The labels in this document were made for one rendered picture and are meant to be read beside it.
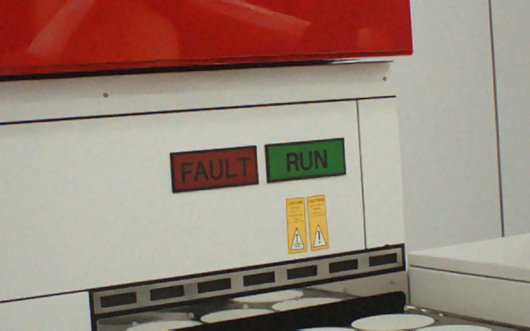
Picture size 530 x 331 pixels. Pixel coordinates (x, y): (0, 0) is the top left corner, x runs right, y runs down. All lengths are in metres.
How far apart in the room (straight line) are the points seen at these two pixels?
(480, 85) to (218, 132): 2.26
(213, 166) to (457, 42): 2.22
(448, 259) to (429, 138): 1.99
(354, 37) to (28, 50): 0.42
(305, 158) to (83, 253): 0.32
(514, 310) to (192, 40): 0.50
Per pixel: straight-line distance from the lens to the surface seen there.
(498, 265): 1.45
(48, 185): 1.35
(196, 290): 1.43
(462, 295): 1.51
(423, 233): 3.50
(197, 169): 1.42
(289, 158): 1.48
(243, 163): 1.45
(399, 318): 1.48
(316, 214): 1.51
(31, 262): 1.35
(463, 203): 3.59
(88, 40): 1.32
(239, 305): 1.45
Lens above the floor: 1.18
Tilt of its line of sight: 3 degrees down
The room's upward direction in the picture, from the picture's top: 4 degrees counter-clockwise
